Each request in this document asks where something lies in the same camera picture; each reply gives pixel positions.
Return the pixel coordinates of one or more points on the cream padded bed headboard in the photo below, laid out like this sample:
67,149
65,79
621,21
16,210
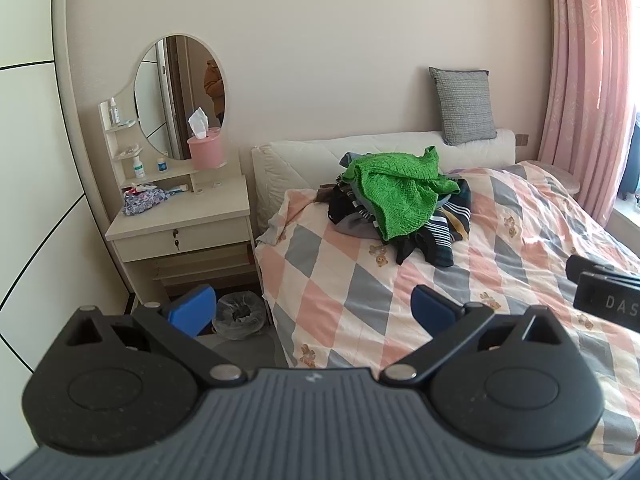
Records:
300,160

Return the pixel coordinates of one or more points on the white window sill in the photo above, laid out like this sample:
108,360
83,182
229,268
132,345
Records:
627,220

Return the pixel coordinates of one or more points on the pile of dark striped clothes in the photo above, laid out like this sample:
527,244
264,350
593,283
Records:
440,240

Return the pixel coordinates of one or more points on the grey woven pillow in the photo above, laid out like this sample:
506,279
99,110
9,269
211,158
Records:
462,105

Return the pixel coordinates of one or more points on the trash bin with black bag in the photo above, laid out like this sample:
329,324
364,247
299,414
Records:
240,315

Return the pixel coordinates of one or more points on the drawer key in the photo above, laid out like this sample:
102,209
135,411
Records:
175,245

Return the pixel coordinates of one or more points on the dressing table drawer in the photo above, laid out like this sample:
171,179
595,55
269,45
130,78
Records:
210,239

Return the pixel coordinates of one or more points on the small white blue jar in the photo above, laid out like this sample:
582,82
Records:
161,165

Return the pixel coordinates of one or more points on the white wardrobe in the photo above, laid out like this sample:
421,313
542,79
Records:
40,160

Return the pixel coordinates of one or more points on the clear spray bottle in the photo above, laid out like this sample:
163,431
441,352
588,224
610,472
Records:
115,110

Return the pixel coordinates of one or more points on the white blue tube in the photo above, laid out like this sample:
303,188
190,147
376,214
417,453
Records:
178,190

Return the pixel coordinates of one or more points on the cream dressing table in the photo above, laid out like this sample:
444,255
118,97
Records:
200,210

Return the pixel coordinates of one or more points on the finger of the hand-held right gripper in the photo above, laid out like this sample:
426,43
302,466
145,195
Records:
600,266

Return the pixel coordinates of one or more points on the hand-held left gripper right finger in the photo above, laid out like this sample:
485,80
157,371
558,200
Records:
432,310

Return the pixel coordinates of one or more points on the pink curtain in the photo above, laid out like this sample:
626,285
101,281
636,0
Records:
585,85

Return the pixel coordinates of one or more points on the white tissue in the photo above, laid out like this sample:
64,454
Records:
198,122

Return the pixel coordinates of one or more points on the pink tissue box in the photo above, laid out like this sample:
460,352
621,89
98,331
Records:
205,152

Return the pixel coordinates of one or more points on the pink grey checked quilt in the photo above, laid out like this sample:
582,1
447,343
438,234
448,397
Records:
350,280

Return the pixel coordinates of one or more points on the oval mirror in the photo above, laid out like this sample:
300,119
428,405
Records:
160,90

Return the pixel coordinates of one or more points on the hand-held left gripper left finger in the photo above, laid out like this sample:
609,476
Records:
192,310

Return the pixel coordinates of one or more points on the floral fabric pouch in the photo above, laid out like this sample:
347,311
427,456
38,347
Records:
145,201

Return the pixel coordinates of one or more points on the white bottle with blue label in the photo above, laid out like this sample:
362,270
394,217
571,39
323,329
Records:
138,167

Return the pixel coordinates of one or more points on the green knitted sweater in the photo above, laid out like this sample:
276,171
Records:
395,190

